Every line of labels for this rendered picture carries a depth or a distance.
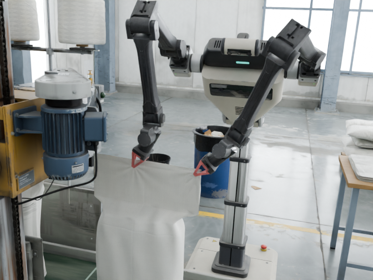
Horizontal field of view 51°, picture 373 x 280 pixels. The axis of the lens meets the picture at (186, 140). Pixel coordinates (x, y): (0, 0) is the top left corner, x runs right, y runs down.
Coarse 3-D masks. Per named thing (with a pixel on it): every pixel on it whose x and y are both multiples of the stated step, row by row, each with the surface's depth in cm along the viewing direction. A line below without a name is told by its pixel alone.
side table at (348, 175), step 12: (348, 156) 292; (348, 168) 264; (348, 180) 242; (336, 204) 300; (336, 216) 300; (348, 216) 246; (336, 228) 303; (348, 228) 248; (336, 240) 305; (348, 240) 249; (348, 252) 251; (348, 264) 254; (360, 264) 252
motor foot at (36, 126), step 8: (16, 112) 128; (24, 112) 132; (32, 112) 134; (40, 112) 134; (16, 120) 128; (24, 120) 131; (32, 120) 130; (40, 120) 129; (16, 128) 128; (24, 128) 132; (32, 128) 131; (40, 128) 130; (16, 136) 129
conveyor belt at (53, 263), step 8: (48, 256) 213; (56, 256) 214; (48, 264) 206; (56, 264) 206; (64, 264) 206; (72, 264) 207; (80, 264) 207; (88, 264) 207; (48, 272) 199; (56, 272) 200; (64, 272) 200; (72, 272) 200; (80, 272) 201; (88, 272) 201; (96, 272) 201
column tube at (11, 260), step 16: (0, 64) 127; (0, 80) 127; (0, 96) 128; (0, 128) 130; (0, 208) 134; (0, 224) 136; (0, 240) 137; (0, 256) 139; (0, 272) 141; (16, 272) 146
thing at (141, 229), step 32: (128, 160) 169; (96, 192) 178; (128, 192) 173; (160, 192) 167; (192, 192) 163; (128, 224) 167; (160, 224) 164; (96, 256) 178; (128, 256) 170; (160, 256) 165
